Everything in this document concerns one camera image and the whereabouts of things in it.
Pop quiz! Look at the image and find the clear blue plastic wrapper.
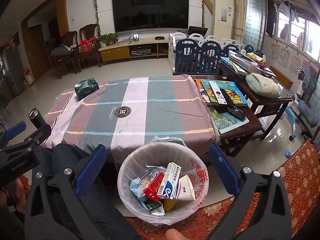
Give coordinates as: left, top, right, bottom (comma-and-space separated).
130, 164, 163, 200

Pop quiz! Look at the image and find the red cigarette box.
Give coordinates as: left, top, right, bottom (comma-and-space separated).
143, 171, 164, 202

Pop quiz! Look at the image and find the paper cup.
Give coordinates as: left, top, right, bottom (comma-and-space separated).
175, 174, 195, 201

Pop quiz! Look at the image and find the green snack bag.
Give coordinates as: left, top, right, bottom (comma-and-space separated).
139, 199, 165, 216

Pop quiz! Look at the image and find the white trash bin with bag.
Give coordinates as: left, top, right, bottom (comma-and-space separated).
117, 137, 209, 226

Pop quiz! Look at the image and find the white blue medicine box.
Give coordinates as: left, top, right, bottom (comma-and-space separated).
157, 162, 181, 199

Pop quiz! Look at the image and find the yellow snack bag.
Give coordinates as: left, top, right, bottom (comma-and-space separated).
162, 199, 177, 212

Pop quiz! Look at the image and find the person's left hand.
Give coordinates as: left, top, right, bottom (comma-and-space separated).
0, 178, 27, 214

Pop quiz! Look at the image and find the black thermos bottle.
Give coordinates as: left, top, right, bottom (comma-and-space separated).
28, 107, 47, 129

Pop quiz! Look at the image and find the plaid tablecloth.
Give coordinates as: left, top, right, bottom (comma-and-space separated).
44, 75, 220, 164

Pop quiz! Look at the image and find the green tissue box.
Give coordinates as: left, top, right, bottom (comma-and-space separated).
74, 77, 99, 101

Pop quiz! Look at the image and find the wooden armchair left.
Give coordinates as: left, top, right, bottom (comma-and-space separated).
51, 31, 78, 79

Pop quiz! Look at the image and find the wooden armchair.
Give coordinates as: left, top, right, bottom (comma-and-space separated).
51, 31, 78, 79
76, 23, 102, 70

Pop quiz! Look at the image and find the black remote control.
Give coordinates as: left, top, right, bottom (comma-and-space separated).
220, 89, 246, 121

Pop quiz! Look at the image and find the blue child chair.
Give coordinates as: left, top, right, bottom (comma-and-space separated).
285, 63, 319, 153

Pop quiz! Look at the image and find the red gift box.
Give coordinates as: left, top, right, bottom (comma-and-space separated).
80, 37, 97, 53

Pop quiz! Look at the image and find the wooden armchair right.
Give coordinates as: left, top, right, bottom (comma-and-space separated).
76, 23, 102, 70

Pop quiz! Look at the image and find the dark wooden side table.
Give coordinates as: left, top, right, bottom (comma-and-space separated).
192, 61, 292, 157

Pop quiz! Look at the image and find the grey plush cushion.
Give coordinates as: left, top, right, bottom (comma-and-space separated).
246, 73, 281, 99

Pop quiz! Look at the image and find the colourful picture book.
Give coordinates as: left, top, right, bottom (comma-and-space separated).
194, 79, 247, 105

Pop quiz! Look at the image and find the white remote control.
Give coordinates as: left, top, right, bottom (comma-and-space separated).
209, 81, 227, 105

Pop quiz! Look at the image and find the wooden TV cabinet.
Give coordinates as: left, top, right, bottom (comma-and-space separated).
99, 38, 169, 63

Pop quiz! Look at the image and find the potted green plant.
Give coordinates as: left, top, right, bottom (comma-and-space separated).
98, 33, 118, 46

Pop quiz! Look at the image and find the stack of books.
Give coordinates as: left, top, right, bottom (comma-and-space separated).
220, 49, 276, 78

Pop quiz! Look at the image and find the white and navy playpen fence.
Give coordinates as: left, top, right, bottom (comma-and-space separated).
168, 32, 266, 75

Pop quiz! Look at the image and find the white air conditioner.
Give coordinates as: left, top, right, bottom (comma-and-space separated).
213, 0, 234, 40

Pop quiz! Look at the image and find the black wall television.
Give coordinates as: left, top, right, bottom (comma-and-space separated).
112, 0, 189, 33

